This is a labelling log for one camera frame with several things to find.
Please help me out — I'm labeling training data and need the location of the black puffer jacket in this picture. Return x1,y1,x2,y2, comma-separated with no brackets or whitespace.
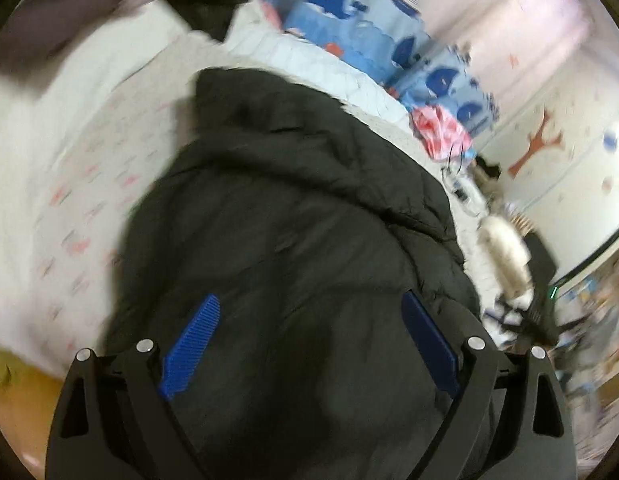
105,68,480,479

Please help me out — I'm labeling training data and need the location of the white power strip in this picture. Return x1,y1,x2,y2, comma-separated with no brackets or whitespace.
442,167,488,218

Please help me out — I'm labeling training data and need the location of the whale print curtain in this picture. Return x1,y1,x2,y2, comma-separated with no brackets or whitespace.
262,0,593,134

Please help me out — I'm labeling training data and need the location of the pink checkered plastic bag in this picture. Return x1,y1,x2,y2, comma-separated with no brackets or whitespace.
410,105,472,162

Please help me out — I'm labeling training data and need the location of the white striped quilt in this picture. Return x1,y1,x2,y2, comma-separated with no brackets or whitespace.
224,0,410,132

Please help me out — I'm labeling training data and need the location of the cherry print bed sheet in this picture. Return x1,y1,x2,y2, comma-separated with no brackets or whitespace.
28,34,491,361

